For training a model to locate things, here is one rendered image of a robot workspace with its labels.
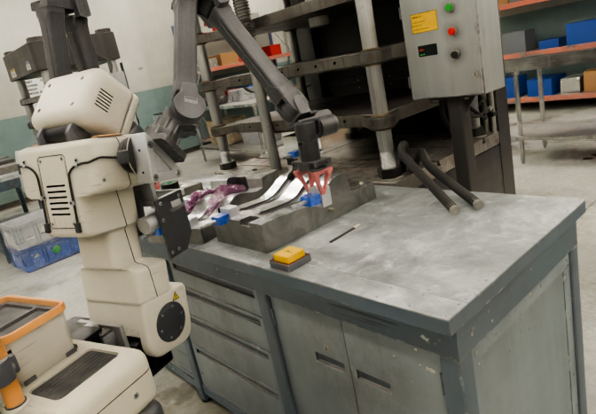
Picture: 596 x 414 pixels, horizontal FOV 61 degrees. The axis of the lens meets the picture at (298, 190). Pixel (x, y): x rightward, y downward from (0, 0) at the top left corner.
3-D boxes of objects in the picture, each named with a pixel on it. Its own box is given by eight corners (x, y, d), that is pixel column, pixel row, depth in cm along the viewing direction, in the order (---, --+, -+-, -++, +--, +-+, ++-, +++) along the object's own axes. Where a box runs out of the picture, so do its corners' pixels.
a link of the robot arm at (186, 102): (166, -4, 141) (175, -31, 132) (214, 8, 146) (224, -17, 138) (163, 136, 124) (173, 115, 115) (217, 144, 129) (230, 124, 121)
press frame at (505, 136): (510, 278, 263) (474, -97, 218) (332, 244, 360) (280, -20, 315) (523, 266, 273) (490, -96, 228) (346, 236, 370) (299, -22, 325)
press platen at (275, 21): (376, 29, 179) (367, -27, 174) (192, 72, 275) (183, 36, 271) (488, 9, 230) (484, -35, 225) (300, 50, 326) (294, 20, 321)
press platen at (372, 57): (387, 100, 185) (379, 47, 181) (203, 117, 282) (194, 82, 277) (494, 65, 237) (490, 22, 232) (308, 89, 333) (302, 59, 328)
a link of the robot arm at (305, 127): (288, 121, 137) (301, 121, 133) (309, 116, 141) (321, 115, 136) (294, 145, 139) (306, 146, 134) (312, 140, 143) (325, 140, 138)
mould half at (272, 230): (267, 253, 144) (257, 209, 141) (217, 241, 163) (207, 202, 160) (376, 198, 175) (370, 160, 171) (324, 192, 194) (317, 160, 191)
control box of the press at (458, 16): (507, 365, 198) (466, -28, 162) (440, 343, 221) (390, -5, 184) (531, 338, 212) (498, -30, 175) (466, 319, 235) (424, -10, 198)
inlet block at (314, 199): (298, 218, 134) (294, 199, 133) (286, 216, 138) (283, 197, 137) (332, 204, 142) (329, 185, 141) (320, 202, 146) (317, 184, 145)
